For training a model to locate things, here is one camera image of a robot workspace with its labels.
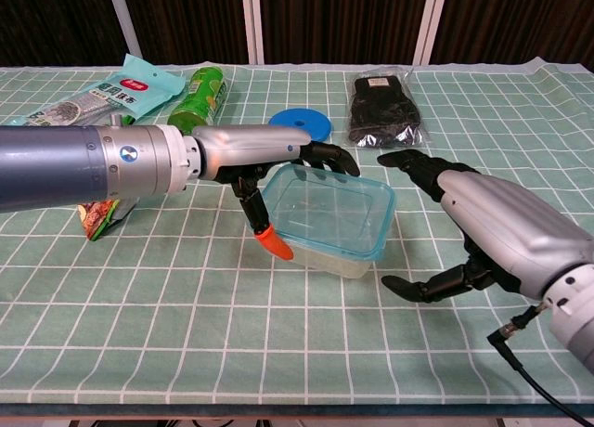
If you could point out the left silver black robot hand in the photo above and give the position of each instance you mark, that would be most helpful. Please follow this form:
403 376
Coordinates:
250 144

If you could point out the white screen frame post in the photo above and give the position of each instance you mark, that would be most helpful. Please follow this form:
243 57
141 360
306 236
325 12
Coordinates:
123 18
429 23
253 23

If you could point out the green white checked tablecloth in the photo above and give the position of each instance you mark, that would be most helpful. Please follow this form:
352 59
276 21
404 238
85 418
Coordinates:
232 329

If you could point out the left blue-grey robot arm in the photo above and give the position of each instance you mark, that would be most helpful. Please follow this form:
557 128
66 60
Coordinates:
69 162

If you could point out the black gloves in clear bag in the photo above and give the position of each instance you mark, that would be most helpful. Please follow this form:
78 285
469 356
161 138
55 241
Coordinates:
383 107

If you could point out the teal dishcloth package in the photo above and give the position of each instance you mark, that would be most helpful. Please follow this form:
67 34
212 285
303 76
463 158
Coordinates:
116 93

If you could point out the green cylindrical snack can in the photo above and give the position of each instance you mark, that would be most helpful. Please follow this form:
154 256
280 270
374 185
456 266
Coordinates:
202 102

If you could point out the green orange snack bag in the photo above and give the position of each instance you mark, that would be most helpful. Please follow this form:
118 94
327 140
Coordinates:
99 218

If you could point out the blue round lid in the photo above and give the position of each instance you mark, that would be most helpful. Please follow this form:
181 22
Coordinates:
290 118

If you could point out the clear blue-rimmed plastic container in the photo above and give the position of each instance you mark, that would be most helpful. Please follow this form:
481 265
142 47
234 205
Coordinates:
334 213

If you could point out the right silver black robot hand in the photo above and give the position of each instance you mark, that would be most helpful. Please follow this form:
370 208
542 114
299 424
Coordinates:
506 227

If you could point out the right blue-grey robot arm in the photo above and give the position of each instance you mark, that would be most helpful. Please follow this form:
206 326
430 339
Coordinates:
577 315

